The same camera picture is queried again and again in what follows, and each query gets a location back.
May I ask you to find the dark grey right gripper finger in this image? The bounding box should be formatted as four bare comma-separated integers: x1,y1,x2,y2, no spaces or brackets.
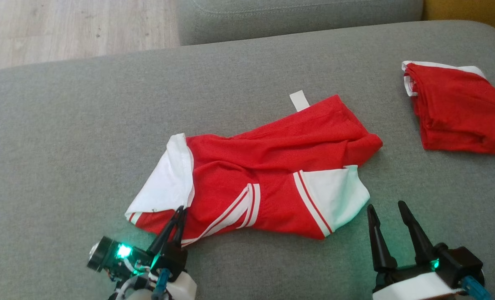
397,200,436,267
366,204,398,273

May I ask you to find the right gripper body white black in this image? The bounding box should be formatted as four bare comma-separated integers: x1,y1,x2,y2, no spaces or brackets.
372,262,467,300

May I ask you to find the blue plug camera cable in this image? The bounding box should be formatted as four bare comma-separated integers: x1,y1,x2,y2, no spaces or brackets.
460,276,494,300
152,268,171,300

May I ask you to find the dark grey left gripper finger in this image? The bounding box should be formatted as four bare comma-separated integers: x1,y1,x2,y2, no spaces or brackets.
147,207,183,255
172,207,188,247

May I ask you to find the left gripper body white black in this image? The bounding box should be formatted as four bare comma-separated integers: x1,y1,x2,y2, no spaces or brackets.
86,236,198,300

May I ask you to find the grey sofa chaise cushion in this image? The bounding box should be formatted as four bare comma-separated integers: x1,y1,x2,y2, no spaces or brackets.
0,20,495,300

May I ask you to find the red garment with white stripes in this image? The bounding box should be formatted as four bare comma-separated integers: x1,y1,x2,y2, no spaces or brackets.
125,90,383,248

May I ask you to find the grey sofa back cushion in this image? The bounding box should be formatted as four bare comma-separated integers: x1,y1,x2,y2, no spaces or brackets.
176,0,424,46

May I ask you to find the red jersey with white collar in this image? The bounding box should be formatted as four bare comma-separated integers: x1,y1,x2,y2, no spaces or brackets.
402,60,495,155

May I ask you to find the wide yellow sofa back cushion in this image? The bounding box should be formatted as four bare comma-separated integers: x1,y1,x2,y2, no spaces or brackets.
422,0,495,42

